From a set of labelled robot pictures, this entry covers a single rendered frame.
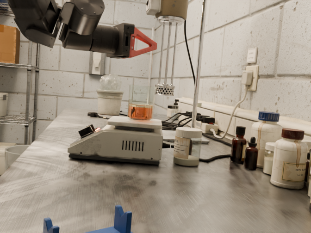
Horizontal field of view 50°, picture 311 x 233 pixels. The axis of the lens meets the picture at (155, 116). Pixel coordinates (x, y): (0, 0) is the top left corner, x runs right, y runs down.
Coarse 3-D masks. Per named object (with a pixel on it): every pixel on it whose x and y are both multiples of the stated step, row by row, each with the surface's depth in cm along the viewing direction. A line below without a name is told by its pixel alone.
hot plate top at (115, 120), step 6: (108, 120) 72; (114, 120) 73; (120, 120) 74; (126, 120) 75; (156, 120) 81; (126, 126) 72; (132, 126) 71; (138, 126) 71; (144, 126) 71; (150, 126) 71; (156, 126) 71
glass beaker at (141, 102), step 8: (136, 88) 75; (144, 88) 75; (152, 88) 76; (136, 96) 75; (144, 96) 75; (152, 96) 76; (128, 104) 77; (136, 104) 75; (144, 104) 75; (152, 104) 76; (128, 112) 77; (136, 112) 75; (144, 112) 75; (152, 112) 77; (136, 120) 75; (144, 120) 75; (152, 120) 78
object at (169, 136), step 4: (164, 132) 118; (168, 132) 119; (172, 132) 119; (164, 136) 108; (168, 136) 109; (172, 136) 109; (164, 140) 104; (168, 140) 104; (172, 140) 104; (204, 140) 107; (208, 140) 108
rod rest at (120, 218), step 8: (120, 208) 37; (120, 216) 37; (128, 216) 36; (48, 224) 32; (120, 224) 37; (128, 224) 36; (48, 232) 32; (56, 232) 31; (88, 232) 36; (96, 232) 36; (104, 232) 36; (112, 232) 36; (120, 232) 37; (128, 232) 36
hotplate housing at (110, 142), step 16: (112, 128) 74; (128, 128) 73; (144, 128) 73; (80, 144) 71; (96, 144) 71; (112, 144) 71; (128, 144) 71; (144, 144) 71; (160, 144) 72; (112, 160) 72; (128, 160) 72; (144, 160) 72
